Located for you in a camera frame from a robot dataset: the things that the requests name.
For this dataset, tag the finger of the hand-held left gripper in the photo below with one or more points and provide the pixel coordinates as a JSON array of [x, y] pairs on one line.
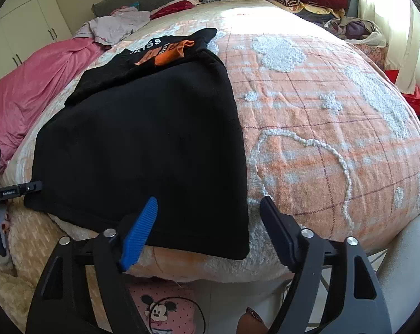
[[30, 187]]

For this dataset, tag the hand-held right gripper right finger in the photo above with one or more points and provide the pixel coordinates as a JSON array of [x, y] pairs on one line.
[[283, 229]]

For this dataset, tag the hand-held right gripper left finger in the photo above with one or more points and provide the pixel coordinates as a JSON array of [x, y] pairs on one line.
[[140, 233]]

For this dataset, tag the black sweater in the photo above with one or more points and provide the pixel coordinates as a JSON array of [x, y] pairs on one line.
[[144, 146]]

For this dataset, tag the beige bag of clothes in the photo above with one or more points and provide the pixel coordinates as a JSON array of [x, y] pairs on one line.
[[356, 29]]

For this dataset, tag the cream fleece blanket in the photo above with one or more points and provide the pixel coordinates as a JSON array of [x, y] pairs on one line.
[[25, 236]]

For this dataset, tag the pink cartoon slipper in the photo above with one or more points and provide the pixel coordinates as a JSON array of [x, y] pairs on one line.
[[161, 306]]

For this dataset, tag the pink blanket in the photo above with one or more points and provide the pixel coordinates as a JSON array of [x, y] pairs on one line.
[[32, 87]]

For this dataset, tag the orange plaid blanket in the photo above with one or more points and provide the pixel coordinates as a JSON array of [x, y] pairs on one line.
[[318, 111]]

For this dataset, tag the white stool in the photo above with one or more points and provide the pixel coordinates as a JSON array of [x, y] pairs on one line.
[[412, 268]]

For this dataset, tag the white wardrobe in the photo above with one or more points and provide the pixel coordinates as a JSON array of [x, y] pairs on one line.
[[29, 24]]

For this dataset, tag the lilac garment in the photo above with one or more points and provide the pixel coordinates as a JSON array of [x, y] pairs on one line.
[[116, 26]]

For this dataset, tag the red bag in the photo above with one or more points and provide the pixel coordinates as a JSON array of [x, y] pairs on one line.
[[413, 99]]

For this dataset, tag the floral storage box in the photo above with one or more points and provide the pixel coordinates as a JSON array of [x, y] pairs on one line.
[[372, 55]]

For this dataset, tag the pink garment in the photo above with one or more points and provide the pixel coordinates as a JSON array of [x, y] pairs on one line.
[[123, 10]]

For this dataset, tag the cream curtain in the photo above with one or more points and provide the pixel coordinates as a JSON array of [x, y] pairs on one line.
[[398, 41]]

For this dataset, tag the red cloth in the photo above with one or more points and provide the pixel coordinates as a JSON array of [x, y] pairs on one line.
[[171, 8]]

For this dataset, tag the grey storage box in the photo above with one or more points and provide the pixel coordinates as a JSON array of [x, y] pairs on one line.
[[352, 5]]

